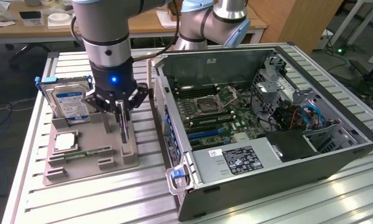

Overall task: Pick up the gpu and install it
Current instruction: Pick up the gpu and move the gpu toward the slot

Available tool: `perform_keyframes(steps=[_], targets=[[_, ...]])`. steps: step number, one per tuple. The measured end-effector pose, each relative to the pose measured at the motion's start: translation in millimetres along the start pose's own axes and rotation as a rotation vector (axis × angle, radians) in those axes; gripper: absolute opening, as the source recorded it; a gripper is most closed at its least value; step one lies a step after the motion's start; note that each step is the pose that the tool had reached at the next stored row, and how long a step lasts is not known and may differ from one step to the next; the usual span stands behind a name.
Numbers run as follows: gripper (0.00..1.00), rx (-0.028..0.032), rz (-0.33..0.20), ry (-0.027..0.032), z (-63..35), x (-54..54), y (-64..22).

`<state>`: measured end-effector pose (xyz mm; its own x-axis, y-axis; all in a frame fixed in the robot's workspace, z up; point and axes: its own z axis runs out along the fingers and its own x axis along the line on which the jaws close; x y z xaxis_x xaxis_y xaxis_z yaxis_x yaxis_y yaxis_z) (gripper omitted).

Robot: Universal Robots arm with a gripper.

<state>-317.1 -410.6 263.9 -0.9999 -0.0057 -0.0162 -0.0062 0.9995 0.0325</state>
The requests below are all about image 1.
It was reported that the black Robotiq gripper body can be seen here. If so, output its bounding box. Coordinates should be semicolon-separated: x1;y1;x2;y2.
89;59;138;103

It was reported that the graphics card with metal bracket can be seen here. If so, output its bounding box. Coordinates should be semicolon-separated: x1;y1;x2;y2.
117;99;130;145

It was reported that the grey card retention latch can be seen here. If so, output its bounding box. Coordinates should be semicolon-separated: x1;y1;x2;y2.
146;56;162;104

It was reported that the hard disk with blue carrier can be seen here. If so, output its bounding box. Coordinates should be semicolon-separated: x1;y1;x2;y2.
33;74;95;124

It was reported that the grey parts rack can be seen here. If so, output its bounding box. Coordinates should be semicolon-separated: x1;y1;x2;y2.
42;102;139;187

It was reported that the silver CPU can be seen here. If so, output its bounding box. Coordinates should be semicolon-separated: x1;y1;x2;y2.
54;134;74;151

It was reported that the CPU socket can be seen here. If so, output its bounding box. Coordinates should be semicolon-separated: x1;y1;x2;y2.
194;95;219;115

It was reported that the green RAM stick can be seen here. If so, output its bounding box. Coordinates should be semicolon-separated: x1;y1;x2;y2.
63;149;99;161

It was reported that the blue expansion slot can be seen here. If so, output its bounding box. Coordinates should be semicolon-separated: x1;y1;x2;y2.
186;129;226;141

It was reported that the metal socket cover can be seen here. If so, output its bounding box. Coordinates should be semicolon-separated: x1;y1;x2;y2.
215;85;238;105

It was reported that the white paper stack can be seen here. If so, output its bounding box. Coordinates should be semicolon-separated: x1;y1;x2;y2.
155;10;178;29

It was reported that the black office chair base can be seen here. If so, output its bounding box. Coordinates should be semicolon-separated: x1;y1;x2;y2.
5;41;81;70

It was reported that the green motherboard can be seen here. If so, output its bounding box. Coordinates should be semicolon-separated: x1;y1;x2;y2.
170;80;270;152

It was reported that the wooden desk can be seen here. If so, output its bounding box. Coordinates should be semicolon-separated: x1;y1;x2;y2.
0;0;267;51

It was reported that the white box with black top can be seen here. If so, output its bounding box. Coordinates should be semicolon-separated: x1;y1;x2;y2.
18;11;45;27

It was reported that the grey power supply unit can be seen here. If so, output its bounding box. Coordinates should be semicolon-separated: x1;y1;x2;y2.
190;136;282;185

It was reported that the grey metal disk bay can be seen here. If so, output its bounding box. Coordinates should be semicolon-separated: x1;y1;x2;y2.
251;69;298;112

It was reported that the clear plastic bag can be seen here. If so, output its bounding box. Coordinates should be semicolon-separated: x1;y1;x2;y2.
0;0;18;21

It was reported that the black open PC case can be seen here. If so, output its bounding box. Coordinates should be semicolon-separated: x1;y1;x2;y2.
146;45;373;222

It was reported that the wooden cabinet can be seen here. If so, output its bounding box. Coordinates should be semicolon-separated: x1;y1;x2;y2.
250;0;345;53

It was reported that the black camera cable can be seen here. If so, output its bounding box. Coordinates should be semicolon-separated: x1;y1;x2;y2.
69;0;182;62

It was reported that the white box with white ring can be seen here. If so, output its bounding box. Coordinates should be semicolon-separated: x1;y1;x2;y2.
46;13;74;30

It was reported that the grey case handle blue tab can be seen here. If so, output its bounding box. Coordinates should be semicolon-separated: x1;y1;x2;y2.
165;164;193;196

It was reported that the blue SATA wire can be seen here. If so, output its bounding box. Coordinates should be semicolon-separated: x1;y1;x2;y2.
301;105;326;128

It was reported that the grey metal drive bracket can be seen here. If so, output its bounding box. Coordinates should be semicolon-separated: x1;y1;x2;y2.
302;123;359;154

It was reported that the white metal table frame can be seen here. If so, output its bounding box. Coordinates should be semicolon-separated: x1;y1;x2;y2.
327;0;373;64

